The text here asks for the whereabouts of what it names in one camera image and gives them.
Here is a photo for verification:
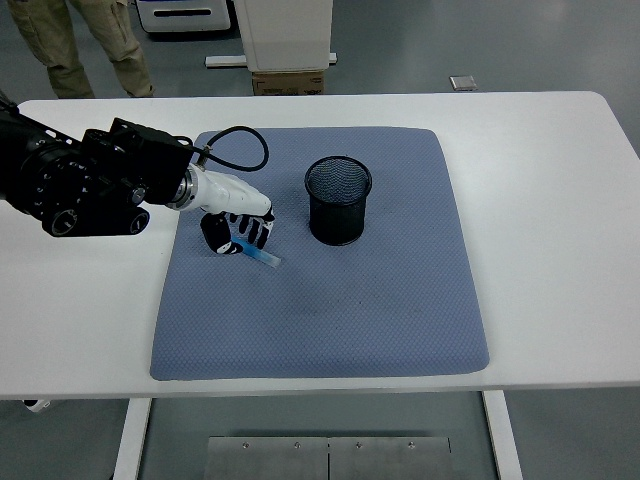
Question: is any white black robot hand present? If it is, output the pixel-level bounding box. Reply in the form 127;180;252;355
192;168;276;256

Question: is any blue marker pen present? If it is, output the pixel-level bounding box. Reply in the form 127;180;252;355
230;238;284;271

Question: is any black mesh pen holder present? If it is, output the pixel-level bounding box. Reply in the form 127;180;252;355
304;155;374;247

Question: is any brown cardboard box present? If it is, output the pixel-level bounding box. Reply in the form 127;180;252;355
250;69;326;97

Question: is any blue-grey padded mat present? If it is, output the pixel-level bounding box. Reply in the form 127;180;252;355
149;126;491;383

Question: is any white machine column with base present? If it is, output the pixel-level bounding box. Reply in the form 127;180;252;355
204;0;339;72

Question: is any white appliance with dark slot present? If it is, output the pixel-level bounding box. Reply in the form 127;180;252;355
134;0;236;35

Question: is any person in khaki trousers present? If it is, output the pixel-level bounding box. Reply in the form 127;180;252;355
7;0;155;100

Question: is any white table leg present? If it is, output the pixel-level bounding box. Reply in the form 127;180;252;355
110;398;152;480
481;390;524;480

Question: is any grey metal plate with screws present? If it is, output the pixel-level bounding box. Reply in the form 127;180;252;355
202;436;330;480
328;436;452;480

